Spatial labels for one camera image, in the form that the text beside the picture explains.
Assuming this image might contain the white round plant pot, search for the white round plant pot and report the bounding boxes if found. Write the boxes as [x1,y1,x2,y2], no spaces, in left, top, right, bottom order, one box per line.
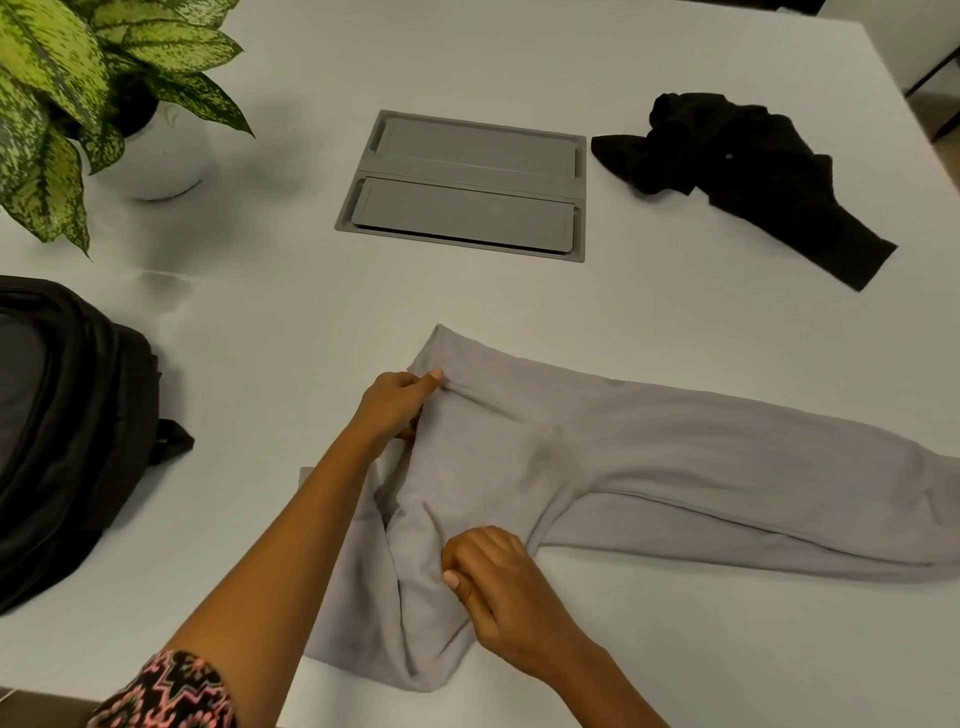
[96,96,214,202]

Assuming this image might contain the pink black patterned sleeve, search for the pink black patterned sleeve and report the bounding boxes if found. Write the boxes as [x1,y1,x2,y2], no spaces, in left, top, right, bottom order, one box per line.
[87,649,238,728]

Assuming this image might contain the black crumpled garment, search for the black crumpled garment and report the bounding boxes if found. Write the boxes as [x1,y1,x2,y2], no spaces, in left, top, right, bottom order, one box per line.
[591,92,899,293]

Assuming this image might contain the grey table cable hatch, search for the grey table cable hatch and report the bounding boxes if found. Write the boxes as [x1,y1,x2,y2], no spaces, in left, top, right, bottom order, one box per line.
[334,109,588,264]

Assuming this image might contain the person's left forearm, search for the person's left forearm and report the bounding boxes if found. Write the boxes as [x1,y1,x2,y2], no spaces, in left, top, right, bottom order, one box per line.
[166,424,393,715]

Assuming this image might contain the person's right hand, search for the person's right hand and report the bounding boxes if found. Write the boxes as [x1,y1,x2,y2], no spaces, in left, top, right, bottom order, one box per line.
[440,525,594,682]

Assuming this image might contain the person's left hand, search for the person's left hand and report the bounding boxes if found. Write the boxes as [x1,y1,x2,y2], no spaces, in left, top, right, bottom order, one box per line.
[352,367,445,448]

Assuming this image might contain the person's right forearm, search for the person's right forearm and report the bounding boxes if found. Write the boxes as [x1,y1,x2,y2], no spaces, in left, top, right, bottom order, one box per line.
[551,637,670,728]

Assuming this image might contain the black backpack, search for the black backpack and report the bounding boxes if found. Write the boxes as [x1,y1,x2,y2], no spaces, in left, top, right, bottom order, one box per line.
[0,275,195,616]

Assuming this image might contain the green variegated leafy plant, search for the green variegated leafy plant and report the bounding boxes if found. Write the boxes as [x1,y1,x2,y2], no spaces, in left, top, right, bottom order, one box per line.
[0,0,255,261]

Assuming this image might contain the grey sweatpants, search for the grey sweatpants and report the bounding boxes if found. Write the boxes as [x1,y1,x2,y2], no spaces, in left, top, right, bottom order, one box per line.
[307,324,960,694]

